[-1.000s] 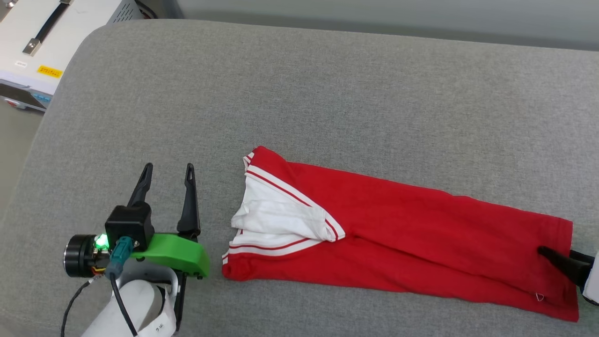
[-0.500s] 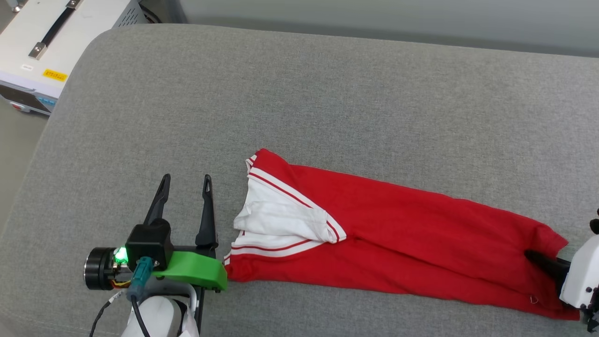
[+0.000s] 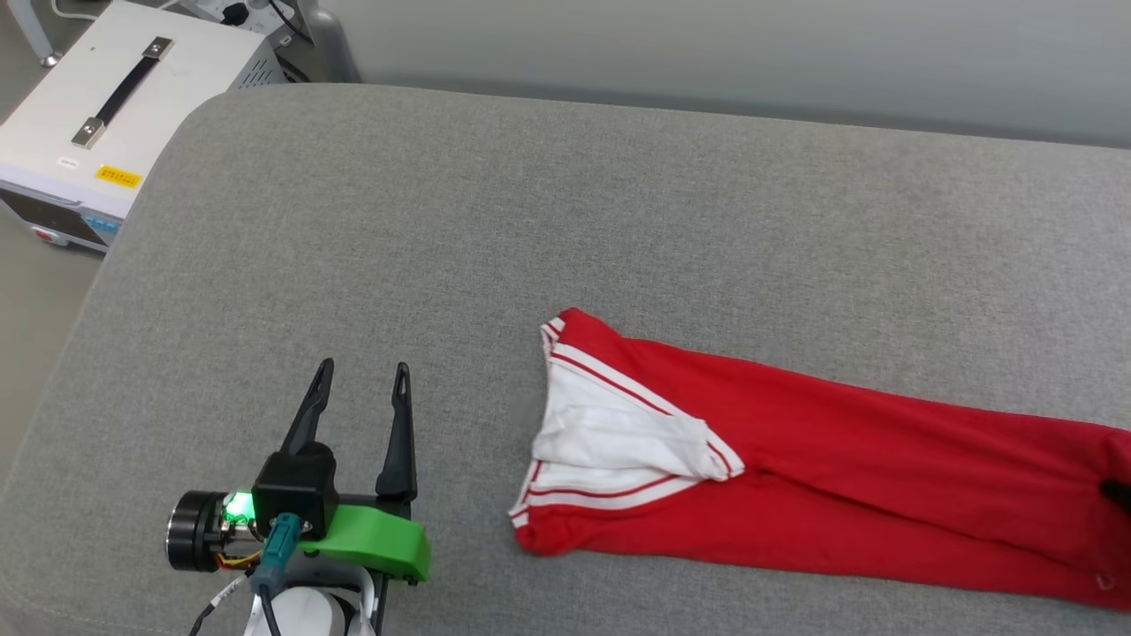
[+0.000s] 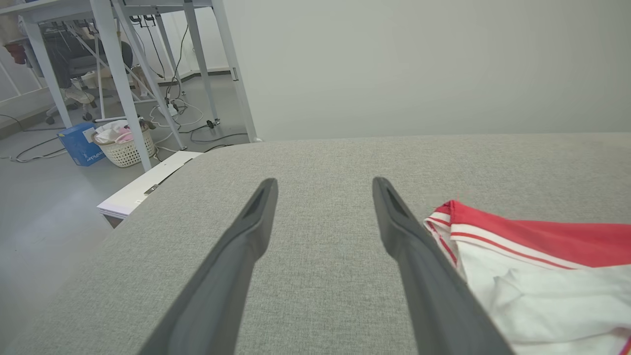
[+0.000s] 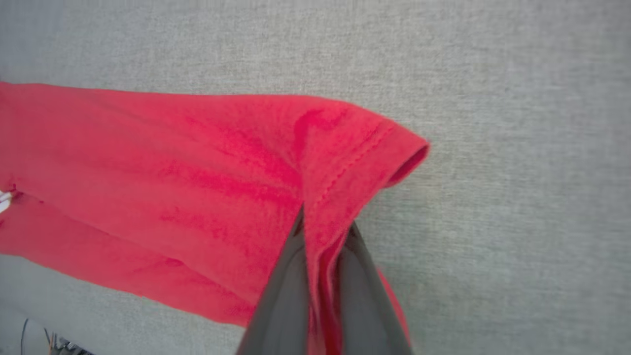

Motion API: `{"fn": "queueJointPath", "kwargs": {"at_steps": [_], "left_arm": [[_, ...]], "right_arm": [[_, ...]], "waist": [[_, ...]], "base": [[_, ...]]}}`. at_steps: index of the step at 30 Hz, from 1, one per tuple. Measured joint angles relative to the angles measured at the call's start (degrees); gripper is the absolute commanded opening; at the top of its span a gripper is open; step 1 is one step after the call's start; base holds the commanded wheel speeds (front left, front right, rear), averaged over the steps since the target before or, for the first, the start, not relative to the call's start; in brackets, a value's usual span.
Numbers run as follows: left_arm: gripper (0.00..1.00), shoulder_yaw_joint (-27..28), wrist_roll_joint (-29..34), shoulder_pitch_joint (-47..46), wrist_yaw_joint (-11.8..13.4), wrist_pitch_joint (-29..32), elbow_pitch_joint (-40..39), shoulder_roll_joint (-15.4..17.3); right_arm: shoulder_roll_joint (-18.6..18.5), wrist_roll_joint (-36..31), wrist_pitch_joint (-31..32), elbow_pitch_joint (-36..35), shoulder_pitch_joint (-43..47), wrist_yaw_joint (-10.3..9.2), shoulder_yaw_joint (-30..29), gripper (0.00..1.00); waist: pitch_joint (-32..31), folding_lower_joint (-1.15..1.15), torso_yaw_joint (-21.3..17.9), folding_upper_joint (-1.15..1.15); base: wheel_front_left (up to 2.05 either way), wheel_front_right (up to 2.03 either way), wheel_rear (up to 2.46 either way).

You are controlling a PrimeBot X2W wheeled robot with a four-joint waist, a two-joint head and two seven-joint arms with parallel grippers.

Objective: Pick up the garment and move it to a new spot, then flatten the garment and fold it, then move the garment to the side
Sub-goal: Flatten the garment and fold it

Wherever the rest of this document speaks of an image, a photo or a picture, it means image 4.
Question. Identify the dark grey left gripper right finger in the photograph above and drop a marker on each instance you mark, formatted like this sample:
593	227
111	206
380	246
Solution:
429	286

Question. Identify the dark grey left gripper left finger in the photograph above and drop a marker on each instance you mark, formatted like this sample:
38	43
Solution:
227	276

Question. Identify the red basketball jersey number 23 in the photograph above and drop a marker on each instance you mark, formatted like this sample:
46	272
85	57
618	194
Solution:
542	296

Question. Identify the flat white board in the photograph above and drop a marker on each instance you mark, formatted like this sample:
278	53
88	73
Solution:
143	187

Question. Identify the white woven laundry basket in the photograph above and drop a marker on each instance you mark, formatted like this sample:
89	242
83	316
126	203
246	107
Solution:
127	152

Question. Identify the white power strip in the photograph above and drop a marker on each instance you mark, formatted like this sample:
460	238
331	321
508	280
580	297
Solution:
172	108

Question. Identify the pale clothes in basket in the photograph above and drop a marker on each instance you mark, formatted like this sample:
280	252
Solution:
116	133

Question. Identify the blue cardboard box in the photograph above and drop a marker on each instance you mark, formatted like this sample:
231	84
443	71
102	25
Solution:
79	145

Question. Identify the seated person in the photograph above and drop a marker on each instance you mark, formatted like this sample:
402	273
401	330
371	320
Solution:
74	91

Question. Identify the black office chair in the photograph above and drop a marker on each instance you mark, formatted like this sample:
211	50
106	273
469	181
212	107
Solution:
81	64

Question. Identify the white metal frame table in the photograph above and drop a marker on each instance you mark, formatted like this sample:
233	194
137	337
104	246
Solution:
116	64

